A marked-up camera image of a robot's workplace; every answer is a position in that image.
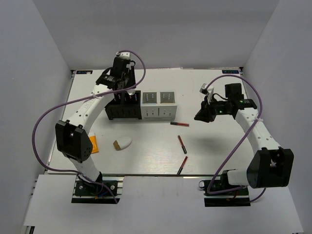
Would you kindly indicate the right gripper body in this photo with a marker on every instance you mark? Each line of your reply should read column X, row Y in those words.
column 216, row 108

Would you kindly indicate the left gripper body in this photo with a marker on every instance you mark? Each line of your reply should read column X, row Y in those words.
column 129, row 78

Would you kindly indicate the red lip gloss black cap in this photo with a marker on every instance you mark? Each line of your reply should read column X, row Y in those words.
column 182, row 165

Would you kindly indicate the small clear bottle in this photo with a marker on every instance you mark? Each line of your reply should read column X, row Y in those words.
column 131, row 92

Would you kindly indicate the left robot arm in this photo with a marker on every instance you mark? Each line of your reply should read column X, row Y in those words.
column 73, row 134

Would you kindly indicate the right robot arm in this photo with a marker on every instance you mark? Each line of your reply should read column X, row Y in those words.
column 271, row 164

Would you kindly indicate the white makeup sponge case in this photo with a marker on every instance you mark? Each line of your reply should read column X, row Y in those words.
column 122, row 142

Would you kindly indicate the red lip gloss tube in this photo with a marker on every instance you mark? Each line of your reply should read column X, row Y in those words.
column 179, row 124

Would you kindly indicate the black organizer box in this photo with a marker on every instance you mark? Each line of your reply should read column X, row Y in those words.
column 124, row 105

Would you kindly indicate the dark red lip gloss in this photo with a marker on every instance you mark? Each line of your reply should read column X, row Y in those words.
column 182, row 144

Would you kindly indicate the blue label sticker right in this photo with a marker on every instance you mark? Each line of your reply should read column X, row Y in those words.
column 230, row 71

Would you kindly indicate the blue label sticker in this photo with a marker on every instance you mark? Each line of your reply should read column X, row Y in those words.
column 230, row 71
column 84, row 72

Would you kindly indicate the blue label sticker left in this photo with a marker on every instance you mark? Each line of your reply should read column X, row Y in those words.
column 84, row 72

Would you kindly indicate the white organizer box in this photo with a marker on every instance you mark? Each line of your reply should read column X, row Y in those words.
column 158, row 105

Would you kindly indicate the orange cream tube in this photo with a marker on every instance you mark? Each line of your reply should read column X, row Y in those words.
column 93, row 139

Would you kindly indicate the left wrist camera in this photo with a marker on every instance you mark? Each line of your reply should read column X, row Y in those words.
column 124, row 55

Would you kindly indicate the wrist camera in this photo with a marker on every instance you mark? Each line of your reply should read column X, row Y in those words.
column 124, row 55
column 208, row 91

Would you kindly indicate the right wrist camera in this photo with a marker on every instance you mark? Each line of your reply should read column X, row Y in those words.
column 208, row 91

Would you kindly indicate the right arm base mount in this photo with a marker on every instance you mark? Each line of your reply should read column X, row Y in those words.
column 237, row 198

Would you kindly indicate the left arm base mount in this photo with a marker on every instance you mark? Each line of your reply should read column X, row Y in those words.
column 85, row 193

